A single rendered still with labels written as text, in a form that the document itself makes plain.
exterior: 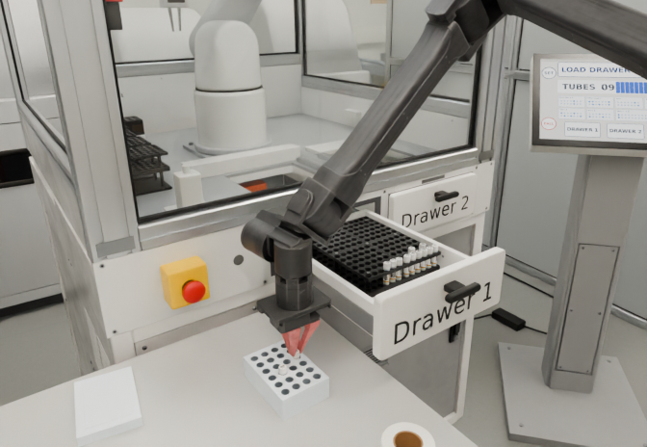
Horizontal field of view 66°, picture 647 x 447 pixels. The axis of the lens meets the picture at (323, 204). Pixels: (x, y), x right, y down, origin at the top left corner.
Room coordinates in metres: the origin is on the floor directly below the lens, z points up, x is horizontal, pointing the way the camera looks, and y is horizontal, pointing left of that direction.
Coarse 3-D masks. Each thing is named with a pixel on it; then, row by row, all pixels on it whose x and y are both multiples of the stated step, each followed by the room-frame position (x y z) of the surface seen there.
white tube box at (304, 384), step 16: (256, 352) 0.69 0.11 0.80; (272, 352) 0.70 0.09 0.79; (288, 352) 0.70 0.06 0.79; (256, 368) 0.65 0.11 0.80; (272, 368) 0.65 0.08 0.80; (288, 368) 0.65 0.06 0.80; (304, 368) 0.65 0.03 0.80; (256, 384) 0.64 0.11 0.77; (272, 384) 0.61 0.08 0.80; (288, 384) 0.61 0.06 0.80; (304, 384) 0.61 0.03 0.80; (320, 384) 0.61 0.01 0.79; (272, 400) 0.60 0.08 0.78; (288, 400) 0.58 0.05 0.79; (304, 400) 0.60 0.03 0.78; (320, 400) 0.61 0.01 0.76; (288, 416) 0.58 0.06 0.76
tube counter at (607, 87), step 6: (606, 84) 1.48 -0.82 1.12; (612, 84) 1.47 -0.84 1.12; (618, 84) 1.47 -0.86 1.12; (624, 84) 1.47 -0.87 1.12; (630, 84) 1.46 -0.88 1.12; (636, 84) 1.46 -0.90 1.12; (642, 84) 1.45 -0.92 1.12; (606, 90) 1.46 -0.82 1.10; (612, 90) 1.46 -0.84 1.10; (618, 90) 1.46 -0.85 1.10; (624, 90) 1.45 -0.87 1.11; (630, 90) 1.45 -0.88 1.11; (636, 90) 1.45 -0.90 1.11; (642, 90) 1.44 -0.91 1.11
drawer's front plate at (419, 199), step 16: (464, 176) 1.21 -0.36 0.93; (400, 192) 1.10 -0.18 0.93; (416, 192) 1.11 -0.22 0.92; (432, 192) 1.15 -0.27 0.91; (448, 192) 1.18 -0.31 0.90; (464, 192) 1.21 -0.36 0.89; (400, 208) 1.09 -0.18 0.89; (416, 208) 1.12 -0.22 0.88; (432, 208) 1.15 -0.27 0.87; (416, 224) 1.12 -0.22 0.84; (432, 224) 1.15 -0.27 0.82
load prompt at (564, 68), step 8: (560, 64) 1.55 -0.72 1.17; (568, 64) 1.54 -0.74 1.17; (576, 64) 1.54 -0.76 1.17; (584, 64) 1.53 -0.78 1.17; (592, 64) 1.53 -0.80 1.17; (600, 64) 1.52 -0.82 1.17; (608, 64) 1.52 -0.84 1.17; (560, 72) 1.53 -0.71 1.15; (568, 72) 1.52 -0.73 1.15; (576, 72) 1.52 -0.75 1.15; (584, 72) 1.51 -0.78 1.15; (592, 72) 1.51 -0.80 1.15; (600, 72) 1.50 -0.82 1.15; (608, 72) 1.50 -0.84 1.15; (616, 72) 1.49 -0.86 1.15; (624, 72) 1.49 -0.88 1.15; (632, 72) 1.48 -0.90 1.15
